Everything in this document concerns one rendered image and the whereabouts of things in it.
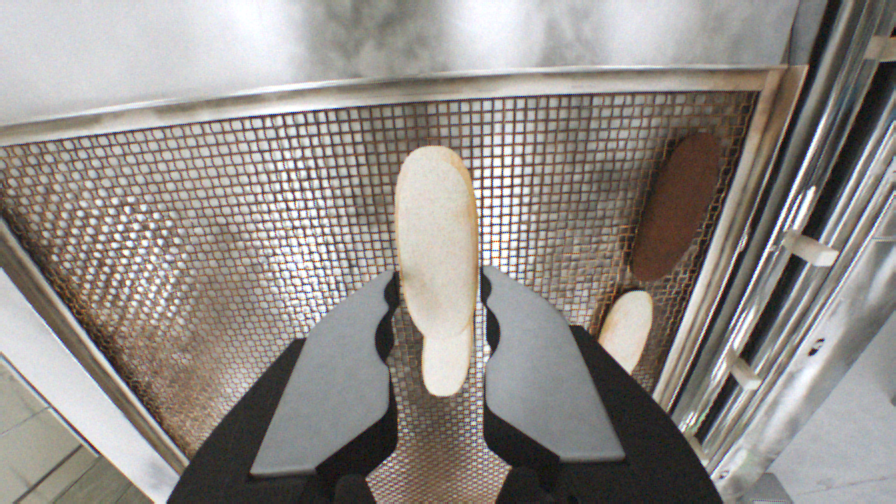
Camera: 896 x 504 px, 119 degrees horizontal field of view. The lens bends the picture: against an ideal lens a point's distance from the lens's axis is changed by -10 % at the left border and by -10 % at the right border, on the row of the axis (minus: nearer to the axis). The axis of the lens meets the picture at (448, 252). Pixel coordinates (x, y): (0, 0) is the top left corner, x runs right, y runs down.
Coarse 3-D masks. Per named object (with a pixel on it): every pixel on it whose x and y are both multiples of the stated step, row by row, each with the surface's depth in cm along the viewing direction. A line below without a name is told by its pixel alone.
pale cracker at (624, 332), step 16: (624, 304) 21; (640, 304) 21; (608, 320) 22; (624, 320) 21; (640, 320) 21; (608, 336) 22; (624, 336) 22; (640, 336) 22; (608, 352) 23; (624, 352) 23; (640, 352) 23; (624, 368) 24
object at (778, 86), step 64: (0, 128) 15; (64, 128) 15; (128, 128) 15; (256, 128) 16; (384, 128) 16; (448, 128) 16; (640, 128) 16; (768, 128) 16; (0, 192) 17; (64, 192) 17; (320, 192) 18; (512, 192) 18; (576, 192) 18; (0, 256) 18; (64, 256) 19; (256, 256) 19; (320, 256) 20; (384, 256) 20; (512, 256) 20; (64, 320) 21; (128, 320) 22; (704, 320) 22; (128, 384) 25; (640, 384) 26; (192, 448) 29; (448, 448) 30
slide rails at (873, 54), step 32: (864, 64) 17; (832, 160) 19; (864, 160) 19; (864, 192) 20; (800, 224) 22; (832, 224) 21; (768, 288) 24; (800, 288) 24; (736, 352) 28; (768, 352) 27; (736, 384) 30; (704, 416) 32; (736, 416) 32; (704, 448) 35
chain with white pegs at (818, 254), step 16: (880, 64) 17; (880, 80) 18; (864, 96) 18; (864, 112) 19; (848, 144) 20; (832, 176) 21; (816, 208) 22; (800, 240) 22; (800, 256) 22; (816, 256) 21; (832, 256) 21; (784, 272) 25; (768, 304) 26; (752, 336) 28; (736, 368) 28; (752, 384) 27; (704, 464) 33
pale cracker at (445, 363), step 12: (468, 336) 22; (432, 348) 22; (444, 348) 22; (456, 348) 22; (468, 348) 22; (432, 360) 23; (444, 360) 23; (456, 360) 23; (468, 360) 23; (432, 372) 23; (444, 372) 23; (456, 372) 23; (432, 384) 24; (444, 384) 24; (456, 384) 24
